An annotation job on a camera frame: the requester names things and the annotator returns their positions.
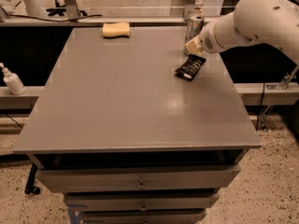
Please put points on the yellow sponge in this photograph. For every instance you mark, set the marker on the yellow sponge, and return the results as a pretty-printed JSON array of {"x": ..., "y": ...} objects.
[{"x": 111, "y": 30}]

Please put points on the white pump bottle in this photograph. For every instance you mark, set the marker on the white pump bottle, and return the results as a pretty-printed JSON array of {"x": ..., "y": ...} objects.
[{"x": 12, "y": 81}]

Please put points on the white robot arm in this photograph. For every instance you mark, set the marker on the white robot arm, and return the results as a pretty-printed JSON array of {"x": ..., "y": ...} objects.
[{"x": 253, "y": 22}]

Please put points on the grey drawer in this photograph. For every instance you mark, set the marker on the grey drawer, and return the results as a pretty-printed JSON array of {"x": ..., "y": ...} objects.
[
  {"x": 148, "y": 217},
  {"x": 145, "y": 201},
  {"x": 138, "y": 179}
]

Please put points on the silver redbull can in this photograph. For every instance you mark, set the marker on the silver redbull can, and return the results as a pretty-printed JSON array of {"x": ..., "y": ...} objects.
[{"x": 194, "y": 27}]

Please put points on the black rxbar chocolate bar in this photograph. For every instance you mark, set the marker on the black rxbar chocolate bar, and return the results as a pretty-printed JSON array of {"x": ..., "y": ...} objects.
[{"x": 190, "y": 68}]

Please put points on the black caster leg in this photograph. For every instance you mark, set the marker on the black caster leg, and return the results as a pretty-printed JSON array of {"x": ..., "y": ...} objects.
[{"x": 30, "y": 187}]

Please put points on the middle grey drawer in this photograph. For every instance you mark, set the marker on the middle grey drawer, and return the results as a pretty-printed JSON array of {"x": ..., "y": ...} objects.
[{"x": 145, "y": 201}]

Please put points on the bottom grey drawer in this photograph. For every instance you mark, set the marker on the bottom grey drawer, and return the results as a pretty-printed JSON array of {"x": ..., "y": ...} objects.
[{"x": 148, "y": 217}]

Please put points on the grey metal frame post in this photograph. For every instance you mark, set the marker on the grey metal frame post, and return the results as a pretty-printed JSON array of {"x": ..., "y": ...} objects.
[{"x": 72, "y": 9}]

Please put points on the grey drawer cabinet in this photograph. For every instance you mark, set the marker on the grey drawer cabinet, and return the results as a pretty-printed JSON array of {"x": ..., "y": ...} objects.
[{"x": 118, "y": 103}]

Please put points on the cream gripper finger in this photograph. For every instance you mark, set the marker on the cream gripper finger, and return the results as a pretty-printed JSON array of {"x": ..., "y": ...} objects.
[{"x": 193, "y": 46}]

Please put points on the top grey drawer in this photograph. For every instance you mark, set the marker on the top grey drawer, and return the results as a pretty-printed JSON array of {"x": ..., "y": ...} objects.
[{"x": 138, "y": 179}]

